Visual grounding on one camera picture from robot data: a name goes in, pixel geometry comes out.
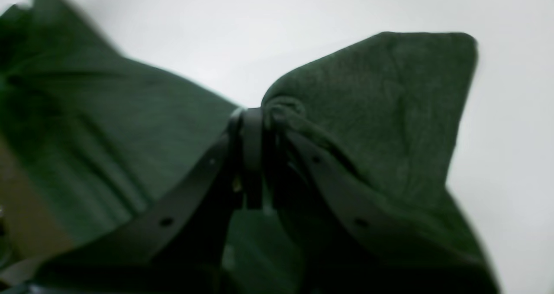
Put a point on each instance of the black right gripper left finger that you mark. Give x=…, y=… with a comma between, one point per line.
x=176, y=246

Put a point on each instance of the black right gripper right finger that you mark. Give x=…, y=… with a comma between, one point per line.
x=370, y=253

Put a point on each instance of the dark green long-sleeve shirt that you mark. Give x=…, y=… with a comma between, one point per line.
x=101, y=138

